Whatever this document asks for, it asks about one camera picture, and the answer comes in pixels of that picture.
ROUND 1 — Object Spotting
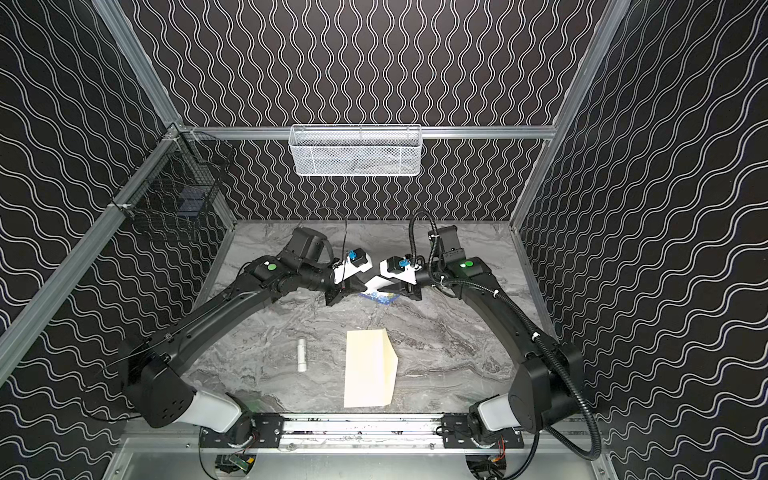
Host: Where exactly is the black mounting plate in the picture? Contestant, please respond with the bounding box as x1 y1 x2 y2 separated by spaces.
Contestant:
434 413 525 449
199 413 285 450

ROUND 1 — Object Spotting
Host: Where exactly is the white wire mesh basket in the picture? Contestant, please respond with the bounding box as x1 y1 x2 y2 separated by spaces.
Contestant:
288 124 424 177

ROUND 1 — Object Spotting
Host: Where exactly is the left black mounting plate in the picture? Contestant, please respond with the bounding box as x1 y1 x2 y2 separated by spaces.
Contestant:
199 413 285 450

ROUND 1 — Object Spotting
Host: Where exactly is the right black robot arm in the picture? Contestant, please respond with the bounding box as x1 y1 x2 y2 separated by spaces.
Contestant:
381 222 599 440

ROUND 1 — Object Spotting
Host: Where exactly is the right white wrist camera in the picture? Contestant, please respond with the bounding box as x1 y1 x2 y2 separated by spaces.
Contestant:
380 256 417 285

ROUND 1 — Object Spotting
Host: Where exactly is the cream yellow envelope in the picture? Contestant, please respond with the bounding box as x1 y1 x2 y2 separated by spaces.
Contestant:
344 329 399 408

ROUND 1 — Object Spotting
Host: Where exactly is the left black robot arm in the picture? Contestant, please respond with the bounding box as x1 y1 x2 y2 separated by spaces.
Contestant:
116 227 373 445

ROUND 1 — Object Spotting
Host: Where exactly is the left thin black cable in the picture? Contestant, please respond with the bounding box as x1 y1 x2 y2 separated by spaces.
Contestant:
323 206 352 289

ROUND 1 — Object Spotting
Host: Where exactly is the right black corrugated cable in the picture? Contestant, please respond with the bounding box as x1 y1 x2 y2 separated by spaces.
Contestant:
443 278 603 462

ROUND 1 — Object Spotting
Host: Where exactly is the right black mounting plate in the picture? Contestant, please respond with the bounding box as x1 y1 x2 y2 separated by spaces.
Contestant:
434 413 525 449

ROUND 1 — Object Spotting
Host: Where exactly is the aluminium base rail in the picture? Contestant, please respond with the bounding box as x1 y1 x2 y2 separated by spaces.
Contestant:
119 411 607 455

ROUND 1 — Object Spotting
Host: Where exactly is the blue bordered white letter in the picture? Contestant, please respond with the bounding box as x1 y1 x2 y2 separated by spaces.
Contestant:
360 276 399 305

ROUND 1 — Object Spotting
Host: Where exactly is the white glue stick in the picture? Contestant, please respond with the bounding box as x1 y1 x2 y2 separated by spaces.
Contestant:
297 338 308 373

